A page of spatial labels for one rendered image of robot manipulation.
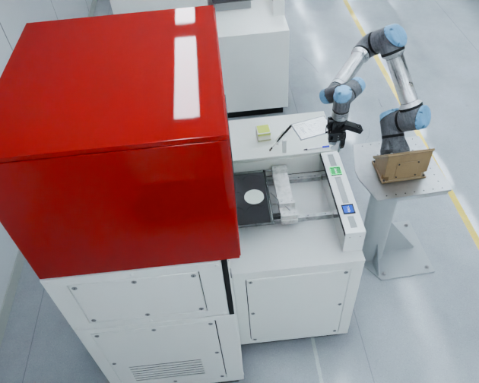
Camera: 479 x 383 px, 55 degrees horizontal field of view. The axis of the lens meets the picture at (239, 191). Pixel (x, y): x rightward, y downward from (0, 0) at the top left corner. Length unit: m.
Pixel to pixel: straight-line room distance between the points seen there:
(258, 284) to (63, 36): 1.36
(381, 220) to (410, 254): 0.51
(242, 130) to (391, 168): 0.83
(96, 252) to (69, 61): 0.67
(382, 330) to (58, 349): 1.96
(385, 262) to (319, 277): 1.04
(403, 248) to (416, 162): 0.94
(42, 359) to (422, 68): 4.17
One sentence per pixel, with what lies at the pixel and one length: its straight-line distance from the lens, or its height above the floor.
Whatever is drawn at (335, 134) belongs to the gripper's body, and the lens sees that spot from 2.20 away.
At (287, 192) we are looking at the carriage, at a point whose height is 0.88.
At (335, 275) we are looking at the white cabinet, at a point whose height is 0.72.
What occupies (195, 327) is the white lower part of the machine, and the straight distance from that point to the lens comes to 2.15.
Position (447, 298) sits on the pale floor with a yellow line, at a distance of 3.24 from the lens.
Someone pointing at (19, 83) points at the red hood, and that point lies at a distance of 1.72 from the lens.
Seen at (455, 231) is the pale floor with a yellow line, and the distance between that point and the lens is 3.58.
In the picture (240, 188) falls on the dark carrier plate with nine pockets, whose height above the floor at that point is 0.90.
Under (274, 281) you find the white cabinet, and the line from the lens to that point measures 2.26.
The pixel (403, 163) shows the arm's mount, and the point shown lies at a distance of 2.53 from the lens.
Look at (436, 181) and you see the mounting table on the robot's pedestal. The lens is 2.68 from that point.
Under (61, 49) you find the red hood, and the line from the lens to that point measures 1.85.
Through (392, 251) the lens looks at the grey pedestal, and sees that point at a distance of 3.33.
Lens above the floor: 2.64
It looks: 47 degrees down
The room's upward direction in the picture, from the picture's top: 5 degrees counter-clockwise
